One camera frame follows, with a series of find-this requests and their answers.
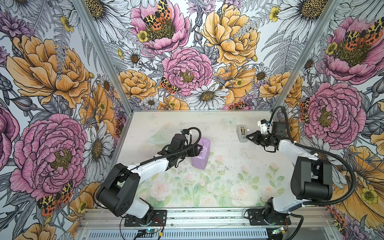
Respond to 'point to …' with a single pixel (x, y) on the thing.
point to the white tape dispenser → (241, 133)
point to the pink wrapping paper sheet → (200, 161)
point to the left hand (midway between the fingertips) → (198, 151)
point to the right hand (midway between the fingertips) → (246, 140)
